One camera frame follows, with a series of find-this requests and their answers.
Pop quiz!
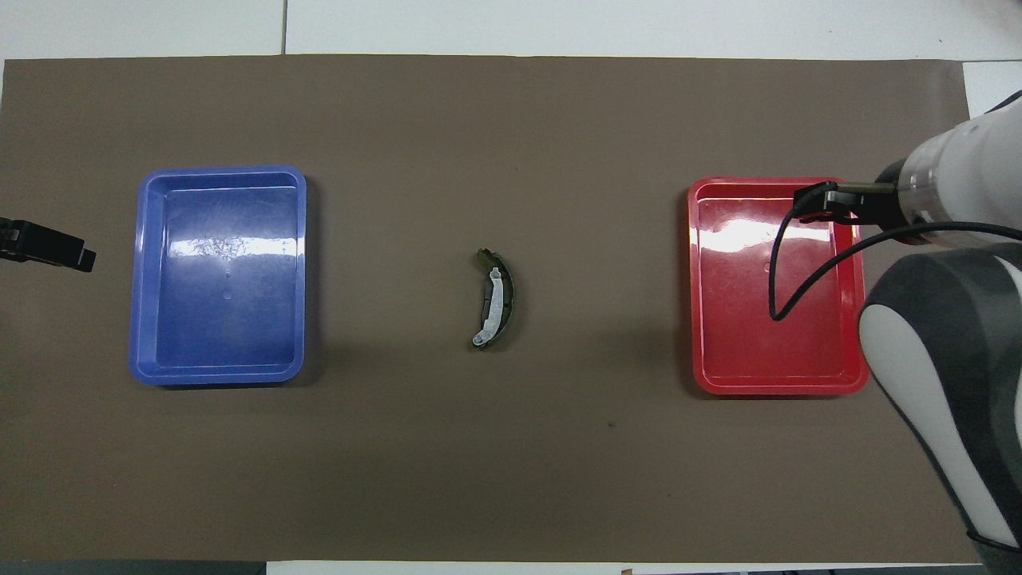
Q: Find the blue plastic tray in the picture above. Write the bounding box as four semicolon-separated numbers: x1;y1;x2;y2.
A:
129;165;308;388

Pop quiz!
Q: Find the curved metal brake shoe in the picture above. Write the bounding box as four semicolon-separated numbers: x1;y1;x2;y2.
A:
471;248;517;351

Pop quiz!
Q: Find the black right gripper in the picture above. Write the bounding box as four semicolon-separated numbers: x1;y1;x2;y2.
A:
794;181;903;227

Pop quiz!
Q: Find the brown table mat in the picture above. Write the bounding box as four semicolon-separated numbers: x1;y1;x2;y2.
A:
0;54;1015;564

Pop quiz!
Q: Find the red plastic tray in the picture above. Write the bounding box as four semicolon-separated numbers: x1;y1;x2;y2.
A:
687;176;870;397

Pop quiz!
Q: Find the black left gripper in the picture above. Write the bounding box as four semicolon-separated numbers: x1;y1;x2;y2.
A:
0;217;97;273

